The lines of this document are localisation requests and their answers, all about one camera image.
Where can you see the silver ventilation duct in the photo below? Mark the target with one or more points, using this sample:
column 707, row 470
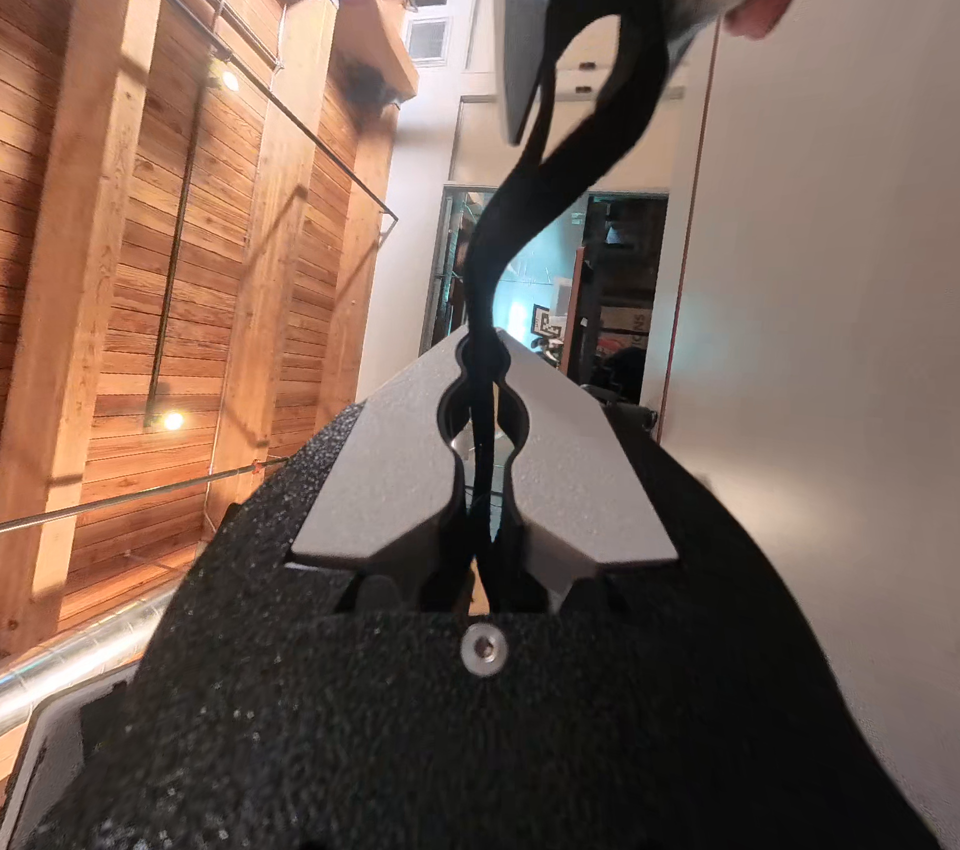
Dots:
column 75, row 655

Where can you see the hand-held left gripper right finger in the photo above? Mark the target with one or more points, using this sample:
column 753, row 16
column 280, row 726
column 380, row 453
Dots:
column 592, row 490

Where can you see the white wall vent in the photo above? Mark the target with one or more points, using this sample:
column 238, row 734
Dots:
column 427, row 40

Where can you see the framed marker sign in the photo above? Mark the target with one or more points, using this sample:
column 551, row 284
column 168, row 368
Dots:
column 547, row 323

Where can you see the brown-topped desk black legs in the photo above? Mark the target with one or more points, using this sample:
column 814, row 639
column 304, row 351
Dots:
column 581, row 310

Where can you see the beige door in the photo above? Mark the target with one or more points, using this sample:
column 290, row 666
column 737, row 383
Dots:
column 481, row 40
column 480, row 137

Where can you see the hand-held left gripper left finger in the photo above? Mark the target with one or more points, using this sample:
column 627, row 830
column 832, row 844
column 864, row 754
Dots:
column 375, row 490

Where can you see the cardboard box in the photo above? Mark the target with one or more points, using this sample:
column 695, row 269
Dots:
column 626, row 340

